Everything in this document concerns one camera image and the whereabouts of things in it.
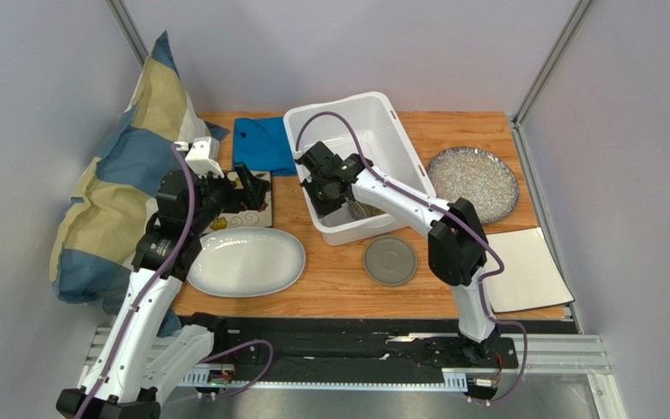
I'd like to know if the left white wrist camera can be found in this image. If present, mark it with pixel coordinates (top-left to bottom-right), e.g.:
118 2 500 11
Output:
174 136 225 177

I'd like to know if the white rectangular plate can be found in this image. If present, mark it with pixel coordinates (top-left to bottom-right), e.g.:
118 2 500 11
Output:
484 227 574 313

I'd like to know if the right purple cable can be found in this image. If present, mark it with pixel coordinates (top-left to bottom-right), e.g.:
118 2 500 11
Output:
294 111 529 405

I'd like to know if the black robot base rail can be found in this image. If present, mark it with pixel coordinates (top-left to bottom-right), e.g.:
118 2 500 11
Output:
213 317 521 384

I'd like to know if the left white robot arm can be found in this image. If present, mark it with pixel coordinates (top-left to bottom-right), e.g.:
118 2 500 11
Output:
56 163 271 418

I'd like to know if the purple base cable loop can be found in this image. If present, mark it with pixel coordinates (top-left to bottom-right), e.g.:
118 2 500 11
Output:
195 340 275 400

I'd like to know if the grey speckled saucer plate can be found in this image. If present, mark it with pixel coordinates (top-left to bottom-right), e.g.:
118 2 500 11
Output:
362 236 418 286

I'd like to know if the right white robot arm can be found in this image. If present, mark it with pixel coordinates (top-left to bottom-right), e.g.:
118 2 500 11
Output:
295 142 500 361

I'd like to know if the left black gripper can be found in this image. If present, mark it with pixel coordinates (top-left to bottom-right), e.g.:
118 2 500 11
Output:
188 162 270 236

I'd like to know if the clear amber square glass plate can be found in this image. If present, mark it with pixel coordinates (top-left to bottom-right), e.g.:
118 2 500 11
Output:
319 201 372 227

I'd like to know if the speckled round ceramic plate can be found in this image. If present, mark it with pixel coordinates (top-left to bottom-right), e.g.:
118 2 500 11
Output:
427 147 520 224

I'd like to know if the floral square plate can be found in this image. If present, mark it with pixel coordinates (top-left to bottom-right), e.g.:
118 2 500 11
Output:
203 170 273 235

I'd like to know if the folded blue cloth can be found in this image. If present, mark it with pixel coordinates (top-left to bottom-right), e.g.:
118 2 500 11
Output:
233 117 297 175

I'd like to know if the blue and cream pillow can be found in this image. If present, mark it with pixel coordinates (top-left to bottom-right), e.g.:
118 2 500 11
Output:
49 32 229 316

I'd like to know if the large white oval plate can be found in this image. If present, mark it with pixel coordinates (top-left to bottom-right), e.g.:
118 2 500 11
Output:
187 227 306 299

